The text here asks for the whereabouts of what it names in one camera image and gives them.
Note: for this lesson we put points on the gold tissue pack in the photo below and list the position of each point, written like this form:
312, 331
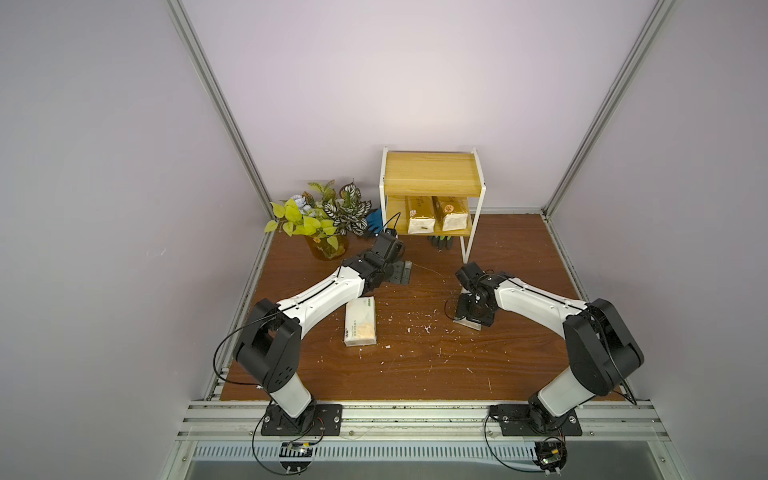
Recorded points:
452, 213
421, 215

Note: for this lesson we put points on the left small circuit board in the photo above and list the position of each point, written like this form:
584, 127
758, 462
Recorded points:
295, 457

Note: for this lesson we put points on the aluminium front rail frame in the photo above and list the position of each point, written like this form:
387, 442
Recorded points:
619, 440

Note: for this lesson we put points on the right small circuit board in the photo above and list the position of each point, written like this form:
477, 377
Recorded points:
551, 455

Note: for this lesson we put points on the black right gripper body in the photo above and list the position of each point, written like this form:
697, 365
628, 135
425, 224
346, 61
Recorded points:
470, 312

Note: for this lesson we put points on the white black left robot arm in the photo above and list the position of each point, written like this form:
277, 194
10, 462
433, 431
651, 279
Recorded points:
270, 343

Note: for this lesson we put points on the potted artificial plant amber vase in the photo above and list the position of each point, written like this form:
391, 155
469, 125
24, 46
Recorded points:
324, 216

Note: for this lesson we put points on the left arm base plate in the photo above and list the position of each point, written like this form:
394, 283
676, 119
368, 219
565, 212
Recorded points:
322, 419

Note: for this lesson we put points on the white green tissue pack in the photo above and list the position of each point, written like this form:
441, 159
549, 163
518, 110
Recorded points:
466, 307
360, 322

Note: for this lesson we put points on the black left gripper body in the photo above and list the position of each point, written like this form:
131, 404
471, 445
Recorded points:
386, 272

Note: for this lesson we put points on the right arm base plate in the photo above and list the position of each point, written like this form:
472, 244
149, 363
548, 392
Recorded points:
525, 420

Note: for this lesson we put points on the blue grey work glove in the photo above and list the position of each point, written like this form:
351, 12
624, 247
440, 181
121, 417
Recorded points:
374, 224

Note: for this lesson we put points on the white frame wooden shelf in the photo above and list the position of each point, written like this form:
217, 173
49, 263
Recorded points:
405, 174

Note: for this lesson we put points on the small circuit board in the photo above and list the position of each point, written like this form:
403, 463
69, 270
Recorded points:
551, 455
295, 457

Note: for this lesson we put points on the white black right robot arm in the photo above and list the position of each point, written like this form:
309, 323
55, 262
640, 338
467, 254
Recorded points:
601, 350

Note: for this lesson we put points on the green black work glove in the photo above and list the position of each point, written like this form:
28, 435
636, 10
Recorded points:
441, 242

